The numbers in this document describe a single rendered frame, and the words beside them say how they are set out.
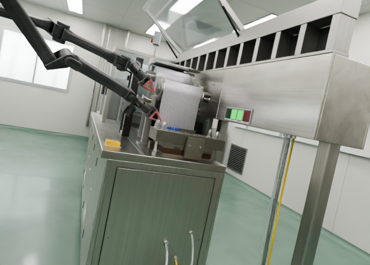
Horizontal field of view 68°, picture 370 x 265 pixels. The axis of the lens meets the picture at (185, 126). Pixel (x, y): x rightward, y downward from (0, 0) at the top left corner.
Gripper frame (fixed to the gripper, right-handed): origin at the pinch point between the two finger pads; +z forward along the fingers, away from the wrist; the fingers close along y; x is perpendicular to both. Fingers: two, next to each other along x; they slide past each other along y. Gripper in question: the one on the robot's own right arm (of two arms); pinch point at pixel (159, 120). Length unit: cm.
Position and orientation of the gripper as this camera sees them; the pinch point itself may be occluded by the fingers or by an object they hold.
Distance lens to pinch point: 162.1
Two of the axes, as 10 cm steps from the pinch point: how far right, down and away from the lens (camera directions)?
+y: 3.4, 1.2, -9.3
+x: 6.3, -7.6, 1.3
